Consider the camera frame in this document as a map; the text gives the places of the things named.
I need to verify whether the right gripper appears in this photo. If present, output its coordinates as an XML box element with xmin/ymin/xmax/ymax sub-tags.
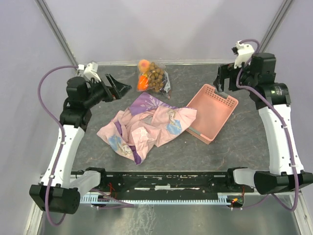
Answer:
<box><xmin>212</xmin><ymin>58</ymin><xmax>257</xmax><ymax>93</ymax></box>

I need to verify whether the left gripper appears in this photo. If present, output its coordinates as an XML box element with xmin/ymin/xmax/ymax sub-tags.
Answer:
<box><xmin>84</xmin><ymin>73</ymin><xmax>132</xmax><ymax>108</ymax></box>

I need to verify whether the clear zip top bag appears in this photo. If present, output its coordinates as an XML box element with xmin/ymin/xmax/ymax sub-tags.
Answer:
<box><xmin>136</xmin><ymin>59</ymin><xmax>172</xmax><ymax>99</ymax></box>

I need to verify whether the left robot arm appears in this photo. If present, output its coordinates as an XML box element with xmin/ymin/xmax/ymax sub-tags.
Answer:
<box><xmin>29</xmin><ymin>74</ymin><xmax>132</xmax><ymax>214</ymax></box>

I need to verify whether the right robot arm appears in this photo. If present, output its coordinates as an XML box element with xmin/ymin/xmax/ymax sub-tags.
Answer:
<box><xmin>214</xmin><ymin>53</ymin><xmax>313</xmax><ymax>195</ymax></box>

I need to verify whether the fake orange persimmon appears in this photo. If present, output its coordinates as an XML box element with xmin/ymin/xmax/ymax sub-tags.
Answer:
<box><xmin>137</xmin><ymin>75</ymin><xmax>149</xmax><ymax>91</ymax></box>

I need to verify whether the fake peach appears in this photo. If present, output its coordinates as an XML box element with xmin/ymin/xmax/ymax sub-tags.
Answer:
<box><xmin>137</xmin><ymin>59</ymin><xmax>151</xmax><ymax>73</ymax></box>

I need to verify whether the fake brown longan bunch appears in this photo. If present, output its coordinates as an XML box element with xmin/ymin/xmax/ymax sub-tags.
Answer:
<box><xmin>148</xmin><ymin>62</ymin><xmax>164</xmax><ymax>92</ymax></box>

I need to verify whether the pink plastic basket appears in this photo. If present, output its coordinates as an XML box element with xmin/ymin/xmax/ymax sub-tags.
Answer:
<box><xmin>186</xmin><ymin>84</ymin><xmax>239</xmax><ymax>144</ymax></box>

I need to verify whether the pink purple printed cloth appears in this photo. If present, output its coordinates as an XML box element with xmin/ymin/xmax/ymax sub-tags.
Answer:
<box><xmin>97</xmin><ymin>92</ymin><xmax>197</xmax><ymax>165</ymax></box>

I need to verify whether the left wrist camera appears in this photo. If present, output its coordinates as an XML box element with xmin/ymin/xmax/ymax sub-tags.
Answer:
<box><xmin>77</xmin><ymin>61</ymin><xmax>101</xmax><ymax>83</ymax></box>

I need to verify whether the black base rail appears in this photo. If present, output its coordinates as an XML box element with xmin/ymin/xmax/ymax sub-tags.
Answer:
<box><xmin>87</xmin><ymin>167</ymin><xmax>254</xmax><ymax>201</ymax></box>

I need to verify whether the light blue cable duct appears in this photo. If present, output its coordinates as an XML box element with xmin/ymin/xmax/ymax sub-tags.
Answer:
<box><xmin>79</xmin><ymin>192</ymin><xmax>233</xmax><ymax>204</ymax></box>

